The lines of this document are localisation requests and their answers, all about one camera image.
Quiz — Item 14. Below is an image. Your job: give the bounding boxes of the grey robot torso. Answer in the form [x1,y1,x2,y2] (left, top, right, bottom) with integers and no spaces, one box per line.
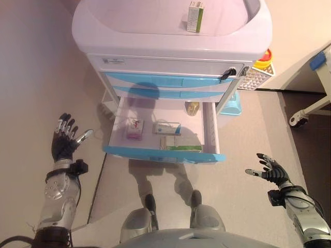
[113,228,280,248]

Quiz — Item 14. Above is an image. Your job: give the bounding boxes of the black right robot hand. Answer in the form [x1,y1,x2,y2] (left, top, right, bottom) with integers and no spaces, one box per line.
[245,152,291,185]

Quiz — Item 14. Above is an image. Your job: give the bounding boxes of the white medical cart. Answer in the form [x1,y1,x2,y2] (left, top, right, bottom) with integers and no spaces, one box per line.
[71,0,274,166]

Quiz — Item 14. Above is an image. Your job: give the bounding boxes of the small green white medicine box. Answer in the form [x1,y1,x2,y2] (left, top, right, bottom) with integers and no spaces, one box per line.
[186,0,206,34]

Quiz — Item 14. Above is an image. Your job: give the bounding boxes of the yellow medicine bottle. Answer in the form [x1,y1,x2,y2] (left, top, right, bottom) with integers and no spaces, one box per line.
[184,101,201,117]

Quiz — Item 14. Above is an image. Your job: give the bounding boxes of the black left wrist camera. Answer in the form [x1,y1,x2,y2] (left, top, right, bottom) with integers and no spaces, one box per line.
[69,159,89,177]

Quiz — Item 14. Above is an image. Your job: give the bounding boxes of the black cart key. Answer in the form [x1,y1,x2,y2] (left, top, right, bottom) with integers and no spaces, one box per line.
[219,67,237,81]

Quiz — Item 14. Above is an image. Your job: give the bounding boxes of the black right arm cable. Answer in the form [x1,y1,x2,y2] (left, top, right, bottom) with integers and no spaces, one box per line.
[304,193,327,221]

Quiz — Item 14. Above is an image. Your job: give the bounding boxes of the white cart side bin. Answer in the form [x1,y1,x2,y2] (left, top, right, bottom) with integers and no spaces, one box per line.
[99,89,121,122]

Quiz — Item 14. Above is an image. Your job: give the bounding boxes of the white wire basket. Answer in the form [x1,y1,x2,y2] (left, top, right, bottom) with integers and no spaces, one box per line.
[236,63,276,91]

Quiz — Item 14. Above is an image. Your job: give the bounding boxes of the yellow sharps container red lid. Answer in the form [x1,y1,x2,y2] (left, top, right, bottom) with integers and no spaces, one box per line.
[255,48,273,71]

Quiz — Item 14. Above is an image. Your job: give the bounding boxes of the white bed caster wheel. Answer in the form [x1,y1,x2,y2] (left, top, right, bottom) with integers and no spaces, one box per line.
[289,109,310,128]

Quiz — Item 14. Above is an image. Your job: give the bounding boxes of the thick black tether cable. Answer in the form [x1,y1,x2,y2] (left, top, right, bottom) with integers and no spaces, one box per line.
[0,234,38,245]

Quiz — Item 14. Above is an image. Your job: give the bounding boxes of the pink white medicine box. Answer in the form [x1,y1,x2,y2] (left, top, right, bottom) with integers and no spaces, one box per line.
[126,119,146,141]

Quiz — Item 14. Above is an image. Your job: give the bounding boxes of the blue bed bracket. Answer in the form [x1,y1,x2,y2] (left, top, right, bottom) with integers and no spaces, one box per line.
[309,51,326,71]

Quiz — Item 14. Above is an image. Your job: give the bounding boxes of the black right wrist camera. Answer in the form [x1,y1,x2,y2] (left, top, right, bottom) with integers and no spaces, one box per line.
[267,189,285,208]

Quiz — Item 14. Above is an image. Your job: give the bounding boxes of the blue white medicine box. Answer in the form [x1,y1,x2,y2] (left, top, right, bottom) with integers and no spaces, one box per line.
[152,121,182,136]

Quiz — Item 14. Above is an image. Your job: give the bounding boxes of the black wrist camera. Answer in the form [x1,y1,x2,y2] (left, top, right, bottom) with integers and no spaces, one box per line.
[69,159,89,177]
[267,189,285,208]

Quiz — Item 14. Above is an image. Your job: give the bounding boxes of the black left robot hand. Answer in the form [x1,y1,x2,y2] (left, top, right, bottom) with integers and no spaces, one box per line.
[51,113,94,163]

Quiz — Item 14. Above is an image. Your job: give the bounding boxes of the blue waste bin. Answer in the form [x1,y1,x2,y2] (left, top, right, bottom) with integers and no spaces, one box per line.
[219,92,243,117]

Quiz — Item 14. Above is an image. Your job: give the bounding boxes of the silver left robot leg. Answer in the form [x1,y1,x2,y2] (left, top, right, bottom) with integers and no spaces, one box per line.
[119,193,159,244]

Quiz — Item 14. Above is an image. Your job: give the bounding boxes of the cart label sticker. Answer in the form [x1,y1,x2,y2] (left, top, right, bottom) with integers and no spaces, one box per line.
[101,57,125,66]

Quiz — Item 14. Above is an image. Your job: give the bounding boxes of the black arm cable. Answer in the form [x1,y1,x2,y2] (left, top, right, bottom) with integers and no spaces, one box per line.
[304,193,327,221]
[68,175,82,208]

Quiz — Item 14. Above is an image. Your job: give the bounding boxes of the large green white medicine box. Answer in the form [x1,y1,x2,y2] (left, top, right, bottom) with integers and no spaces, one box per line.
[160,136,203,153]

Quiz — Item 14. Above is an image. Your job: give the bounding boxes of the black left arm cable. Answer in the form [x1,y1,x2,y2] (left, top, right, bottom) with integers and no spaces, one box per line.
[68,175,82,208]

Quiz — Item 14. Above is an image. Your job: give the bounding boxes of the white blue cart drawer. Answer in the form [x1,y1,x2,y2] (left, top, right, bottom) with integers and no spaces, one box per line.
[99,71,236,89]
[102,97,227,164]
[110,86,226,101]

